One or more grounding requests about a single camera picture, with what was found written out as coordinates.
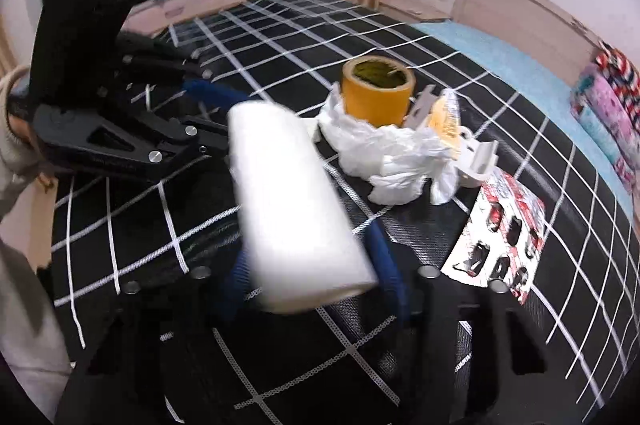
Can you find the person's grey clothing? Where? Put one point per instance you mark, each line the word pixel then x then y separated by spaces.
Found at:
pixel 25 315

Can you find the printed paper leaflet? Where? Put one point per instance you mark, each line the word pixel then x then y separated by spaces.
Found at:
pixel 505 225

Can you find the colourful patterned blanket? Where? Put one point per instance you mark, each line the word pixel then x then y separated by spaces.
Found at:
pixel 610 115

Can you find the wooden headboard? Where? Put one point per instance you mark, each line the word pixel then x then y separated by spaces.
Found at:
pixel 515 15

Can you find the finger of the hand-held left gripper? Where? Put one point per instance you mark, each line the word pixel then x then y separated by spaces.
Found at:
pixel 205 132
pixel 215 92

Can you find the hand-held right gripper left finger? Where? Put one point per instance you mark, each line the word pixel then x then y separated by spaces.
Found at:
pixel 240 277

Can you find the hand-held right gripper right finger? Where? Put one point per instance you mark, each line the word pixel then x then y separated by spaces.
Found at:
pixel 387 260

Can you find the yellow and white snack wrapper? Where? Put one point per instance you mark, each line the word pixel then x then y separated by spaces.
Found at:
pixel 445 120

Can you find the white plastic holder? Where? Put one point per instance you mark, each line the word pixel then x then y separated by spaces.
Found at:
pixel 477 162

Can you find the black checked tablecloth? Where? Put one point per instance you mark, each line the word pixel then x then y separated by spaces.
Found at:
pixel 450 55

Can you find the yellow tape roll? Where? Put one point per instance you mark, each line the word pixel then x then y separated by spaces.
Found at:
pixel 375 105

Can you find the bed with blue sheet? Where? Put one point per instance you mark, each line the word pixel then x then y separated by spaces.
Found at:
pixel 525 70

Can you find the white plastic bag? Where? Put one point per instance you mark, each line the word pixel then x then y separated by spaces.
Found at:
pixel 395 155

